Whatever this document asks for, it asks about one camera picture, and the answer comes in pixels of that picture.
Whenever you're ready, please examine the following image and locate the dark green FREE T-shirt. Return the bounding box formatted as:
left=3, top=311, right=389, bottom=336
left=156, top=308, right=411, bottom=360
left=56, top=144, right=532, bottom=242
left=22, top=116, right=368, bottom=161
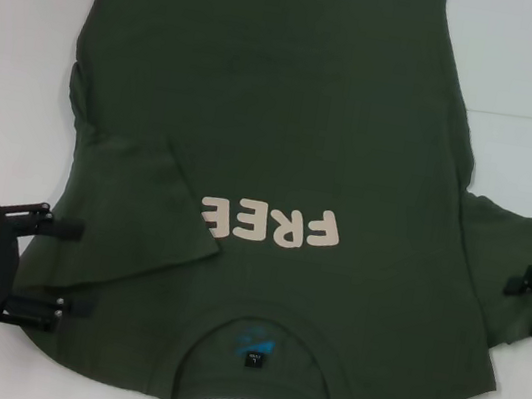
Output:
left=0, top=0, right=532, bottom=399

